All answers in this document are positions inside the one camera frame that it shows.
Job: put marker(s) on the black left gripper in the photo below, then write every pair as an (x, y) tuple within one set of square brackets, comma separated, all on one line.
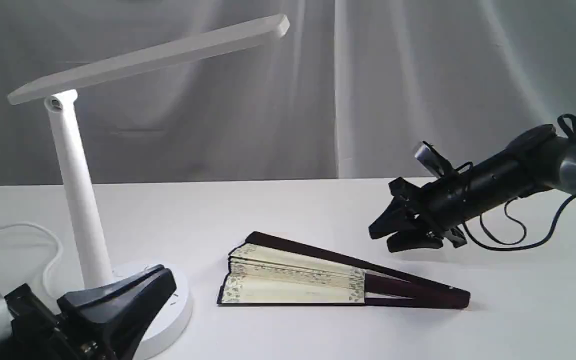
[(122, 312)]

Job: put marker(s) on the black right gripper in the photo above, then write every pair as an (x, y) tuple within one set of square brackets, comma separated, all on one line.
[(418, 219)]

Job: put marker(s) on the folding paper fan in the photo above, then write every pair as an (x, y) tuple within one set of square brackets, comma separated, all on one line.
[(267, 270)]

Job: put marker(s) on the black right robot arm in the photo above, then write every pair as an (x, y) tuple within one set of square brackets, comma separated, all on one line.
[(539, 160)]

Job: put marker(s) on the white desk lamp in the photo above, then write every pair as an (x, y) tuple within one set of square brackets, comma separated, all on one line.
[(59, 92)]

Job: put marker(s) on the white backdrop curtain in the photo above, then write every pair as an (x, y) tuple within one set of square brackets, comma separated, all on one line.
[(346, 93)]

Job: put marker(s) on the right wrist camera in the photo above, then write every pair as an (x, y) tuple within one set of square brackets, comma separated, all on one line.
[(432, 160)]

